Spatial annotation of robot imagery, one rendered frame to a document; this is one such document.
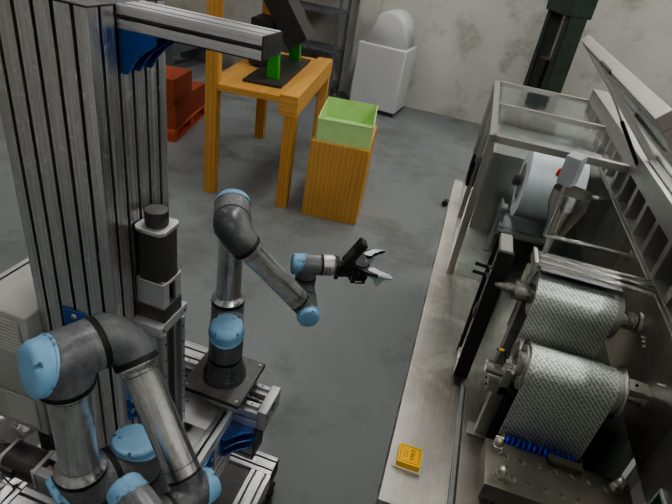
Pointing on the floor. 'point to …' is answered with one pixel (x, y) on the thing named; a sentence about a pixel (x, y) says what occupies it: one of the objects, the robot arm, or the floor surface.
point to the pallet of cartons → (182, 101)
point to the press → (558, 43)
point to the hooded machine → (385, 62)
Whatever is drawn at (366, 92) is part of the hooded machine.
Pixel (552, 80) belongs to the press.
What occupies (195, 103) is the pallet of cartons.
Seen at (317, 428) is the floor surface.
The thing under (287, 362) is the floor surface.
